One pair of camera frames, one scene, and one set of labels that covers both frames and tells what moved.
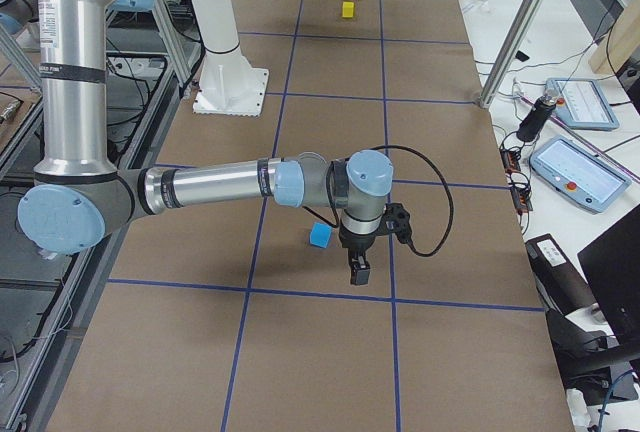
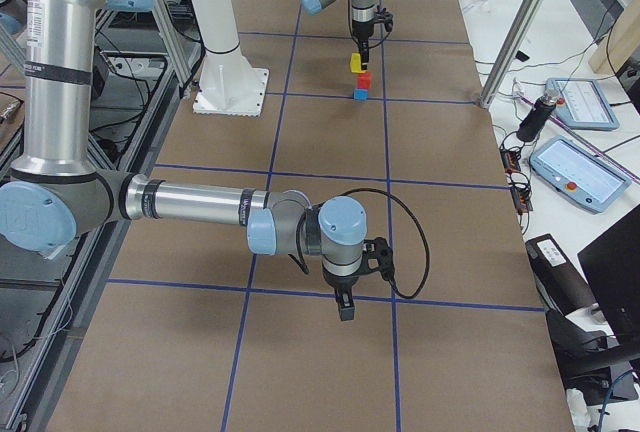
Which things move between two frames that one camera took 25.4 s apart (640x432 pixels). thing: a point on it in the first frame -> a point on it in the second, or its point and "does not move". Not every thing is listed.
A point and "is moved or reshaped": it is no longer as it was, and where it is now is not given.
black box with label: (559, 280) does not move
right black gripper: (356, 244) -> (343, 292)
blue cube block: (320, 234) is moved or reshaped
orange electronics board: (510, 161) does not move
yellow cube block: (348, 9) is moved or reshaped
